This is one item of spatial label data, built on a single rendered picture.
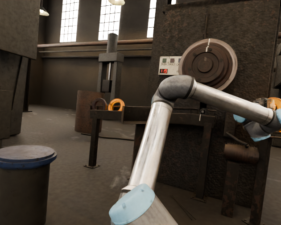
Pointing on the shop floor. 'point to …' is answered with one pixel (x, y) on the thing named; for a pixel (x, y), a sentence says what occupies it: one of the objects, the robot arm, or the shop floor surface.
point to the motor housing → (243, 156)
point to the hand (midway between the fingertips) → (273, 106)
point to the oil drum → (80, 116)
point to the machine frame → (256, 39)
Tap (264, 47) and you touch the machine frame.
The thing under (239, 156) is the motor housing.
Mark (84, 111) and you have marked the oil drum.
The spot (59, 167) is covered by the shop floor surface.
